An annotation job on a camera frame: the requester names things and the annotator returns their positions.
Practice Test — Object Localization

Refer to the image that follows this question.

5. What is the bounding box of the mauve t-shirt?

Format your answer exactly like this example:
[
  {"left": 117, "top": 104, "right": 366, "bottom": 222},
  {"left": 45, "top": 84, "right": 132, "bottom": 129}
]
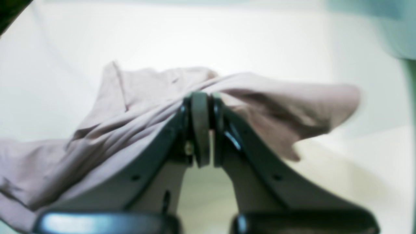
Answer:
[{"left": 0, "top": 61, "right": 361, "bottom": 233}]

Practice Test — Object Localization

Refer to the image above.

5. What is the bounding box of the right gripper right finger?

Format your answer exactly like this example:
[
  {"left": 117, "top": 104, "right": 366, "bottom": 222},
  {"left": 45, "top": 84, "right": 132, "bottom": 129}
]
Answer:
[{"left": 211, "top": 94, "right": 380, "bottom": 234}]

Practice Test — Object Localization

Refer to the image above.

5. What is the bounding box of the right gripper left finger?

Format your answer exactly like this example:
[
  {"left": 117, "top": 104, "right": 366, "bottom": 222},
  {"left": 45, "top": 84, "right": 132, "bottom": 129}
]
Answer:
[{"left": 32, "top": 92, "right": 210, "bottom": 234}]

